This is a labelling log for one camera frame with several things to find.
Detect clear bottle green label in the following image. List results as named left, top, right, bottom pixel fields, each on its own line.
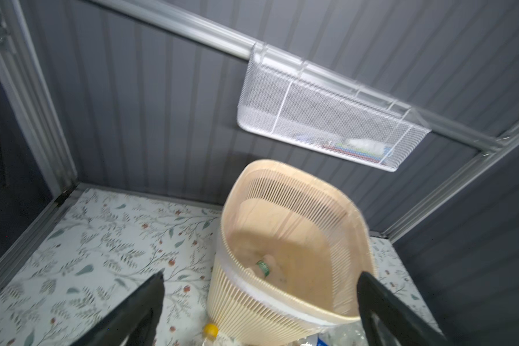
left=246, top=255, right=286, bottom=285

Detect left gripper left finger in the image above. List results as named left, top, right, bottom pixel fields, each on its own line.
left=73, top=271, right=165, bottom=345

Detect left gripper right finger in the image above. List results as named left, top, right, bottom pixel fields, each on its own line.
left=357, top=271, right=452, bottom=345

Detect white wire mesh basket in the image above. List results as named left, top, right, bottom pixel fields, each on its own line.
left=237, top=45, right=431, bottom=172

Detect white tube in basket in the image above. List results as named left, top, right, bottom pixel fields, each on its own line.
left=336, top=138, right=392, bottom=158

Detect clear cola bottle yellow cap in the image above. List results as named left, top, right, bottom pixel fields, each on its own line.
left=198, top=323, right=219, bottom=346

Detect clear bottle blue label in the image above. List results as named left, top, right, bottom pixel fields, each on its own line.
left=292, top=323, right=368, bottom=346

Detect beige slatted plastic bin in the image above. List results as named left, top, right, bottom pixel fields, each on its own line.
left=207, top=159, right=376, bottom=345

